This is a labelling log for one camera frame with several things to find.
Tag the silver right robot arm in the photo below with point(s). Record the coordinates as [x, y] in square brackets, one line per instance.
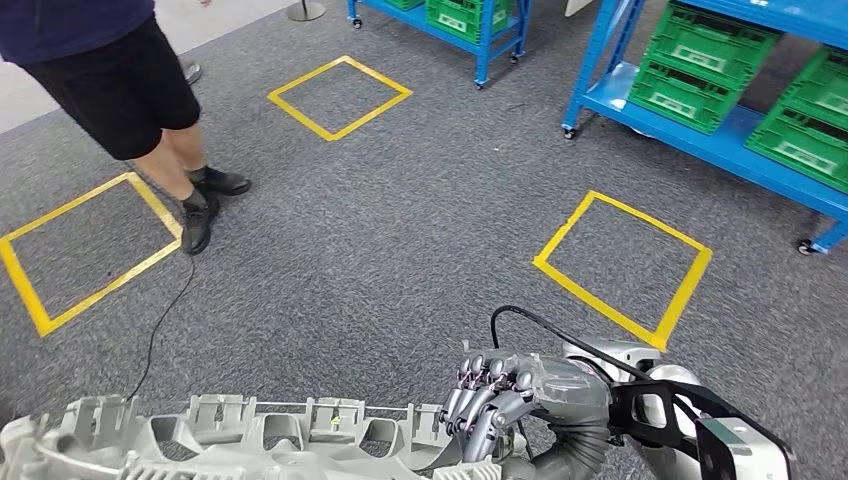
[573, 457]

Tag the round metal stanchion base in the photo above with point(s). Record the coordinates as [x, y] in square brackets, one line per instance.
[306, 11]

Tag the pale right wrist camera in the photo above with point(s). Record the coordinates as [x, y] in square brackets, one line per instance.
[755, 457]

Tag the blue metal shelf rack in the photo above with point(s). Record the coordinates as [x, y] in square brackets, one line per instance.
[482, 60]
[715, 149]

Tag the person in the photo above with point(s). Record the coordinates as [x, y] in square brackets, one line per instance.
[99, 79]

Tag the yellow floor tape square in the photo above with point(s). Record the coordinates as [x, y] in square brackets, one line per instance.
[596, 303]

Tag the grey plastic wheel cover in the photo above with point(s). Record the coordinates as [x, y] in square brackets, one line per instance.
[66, 457]

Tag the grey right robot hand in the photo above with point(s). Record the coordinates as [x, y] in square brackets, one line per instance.
[570, 391]

